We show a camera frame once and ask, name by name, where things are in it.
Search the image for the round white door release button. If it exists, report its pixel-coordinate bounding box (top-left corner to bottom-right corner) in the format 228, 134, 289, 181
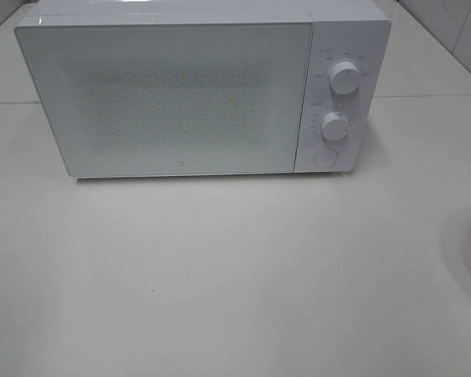
314, 148, 338, 169

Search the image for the white microwave door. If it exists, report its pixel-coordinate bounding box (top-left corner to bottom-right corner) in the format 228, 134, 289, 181
16, 24, 312, 178

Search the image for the lower white microwave knob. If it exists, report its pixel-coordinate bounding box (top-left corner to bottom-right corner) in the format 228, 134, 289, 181
319, 112, 349, 141

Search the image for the white microwave knob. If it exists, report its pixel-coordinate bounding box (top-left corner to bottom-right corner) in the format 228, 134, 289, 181
327, 58, 362, 95
319, 112, 349, 141

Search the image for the white microwave oven body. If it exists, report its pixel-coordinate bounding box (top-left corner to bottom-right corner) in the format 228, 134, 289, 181
14, 1, 392, 174

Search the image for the upper white microwave knob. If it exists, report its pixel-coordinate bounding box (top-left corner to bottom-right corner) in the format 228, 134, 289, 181
327, 58, 362, 95

